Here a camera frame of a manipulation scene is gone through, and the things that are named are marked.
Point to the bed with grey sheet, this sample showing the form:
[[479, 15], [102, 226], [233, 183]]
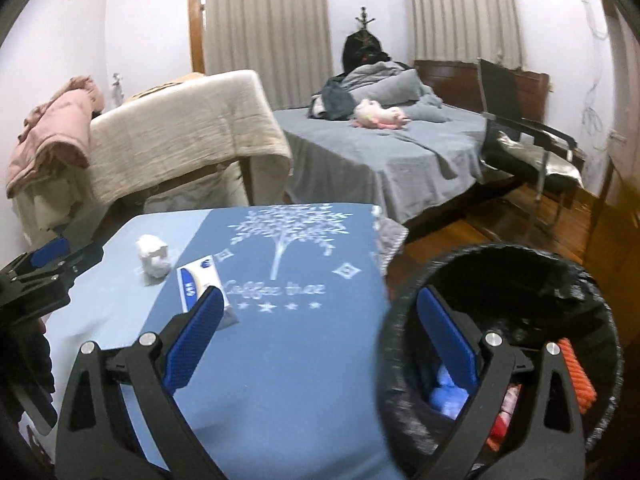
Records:
[[380, 165]]

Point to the dark clothing pile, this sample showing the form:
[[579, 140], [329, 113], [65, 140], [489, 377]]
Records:
[[332, 102]]

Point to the black metal frame chair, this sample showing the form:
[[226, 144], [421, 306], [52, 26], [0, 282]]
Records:
[[500, 95]]

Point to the wooden coat rack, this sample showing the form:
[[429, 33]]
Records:
[[363, 17]]

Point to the pink jacket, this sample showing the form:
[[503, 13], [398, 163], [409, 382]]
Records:
[[50, 130]]

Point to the pink wrapper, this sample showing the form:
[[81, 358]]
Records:
[[510, 400]]

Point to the white tissue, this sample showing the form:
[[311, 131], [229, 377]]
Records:
[[152, 257]]

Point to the white blue small box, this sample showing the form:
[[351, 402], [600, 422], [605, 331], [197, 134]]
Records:
[[197, 280]]

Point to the black bagged trash bin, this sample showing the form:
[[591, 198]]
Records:
[[550, 270]]

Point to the orange mesh sponge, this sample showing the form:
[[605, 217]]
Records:
[[577, 375]]

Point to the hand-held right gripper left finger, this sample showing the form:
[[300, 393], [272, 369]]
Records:
[[197, 340]]

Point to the narrow beige curtain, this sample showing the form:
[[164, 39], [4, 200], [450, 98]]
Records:
[[465, 10]]

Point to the brown wooden headboard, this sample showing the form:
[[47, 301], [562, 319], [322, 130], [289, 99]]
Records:
[[525, 85]]

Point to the red cloth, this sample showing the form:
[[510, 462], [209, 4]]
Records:
[[500, 427]]

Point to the translucent plastic bag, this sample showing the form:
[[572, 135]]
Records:
[[190, 197]]

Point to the grey knitted cloth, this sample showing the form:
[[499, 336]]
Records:
[[390, 240]]

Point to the wooden window frame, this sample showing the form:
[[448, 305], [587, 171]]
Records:
[[196, 20]]

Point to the blue printed tablecloth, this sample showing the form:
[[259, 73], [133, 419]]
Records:
[[300, 360]]

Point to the blue plastic item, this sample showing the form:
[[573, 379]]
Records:
[[447, 392]]

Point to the grey duvet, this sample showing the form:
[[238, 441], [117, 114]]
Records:
[[395, 87]]

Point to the pink white plush toy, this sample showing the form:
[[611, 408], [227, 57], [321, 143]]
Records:
[[375, 115]]

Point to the silver cushion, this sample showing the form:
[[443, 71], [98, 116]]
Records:
[[545, 160]]

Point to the wide beige curtain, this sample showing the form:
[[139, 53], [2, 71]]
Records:
[[270, 20]]

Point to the black jacket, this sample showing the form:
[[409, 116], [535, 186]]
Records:
[[362, 50]]

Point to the beige blanket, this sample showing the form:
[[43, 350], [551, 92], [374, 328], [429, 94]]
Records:
[[185, 130]]

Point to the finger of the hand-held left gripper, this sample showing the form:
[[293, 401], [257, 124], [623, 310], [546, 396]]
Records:
[[47, 252], [75, 262]]

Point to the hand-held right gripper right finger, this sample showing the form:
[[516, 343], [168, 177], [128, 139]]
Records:
[[447, 340]]

